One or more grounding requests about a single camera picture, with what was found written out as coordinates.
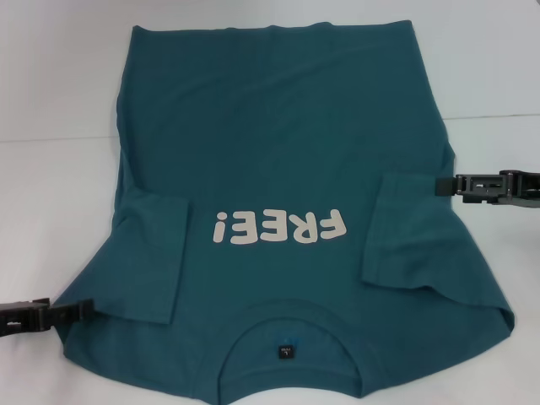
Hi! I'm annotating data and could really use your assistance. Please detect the teal t-shirt with FREE print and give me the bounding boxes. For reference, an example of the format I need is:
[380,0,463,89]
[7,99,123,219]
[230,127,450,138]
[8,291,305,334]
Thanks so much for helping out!
[58,19,516,400]

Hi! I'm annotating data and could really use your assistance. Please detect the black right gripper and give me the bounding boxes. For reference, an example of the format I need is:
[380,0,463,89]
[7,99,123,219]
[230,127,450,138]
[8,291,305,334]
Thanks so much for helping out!
[435,168,540,210]

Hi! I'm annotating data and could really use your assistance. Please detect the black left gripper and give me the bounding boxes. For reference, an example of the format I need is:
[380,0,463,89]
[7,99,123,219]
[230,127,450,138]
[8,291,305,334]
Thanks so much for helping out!
[0,297,95,338]

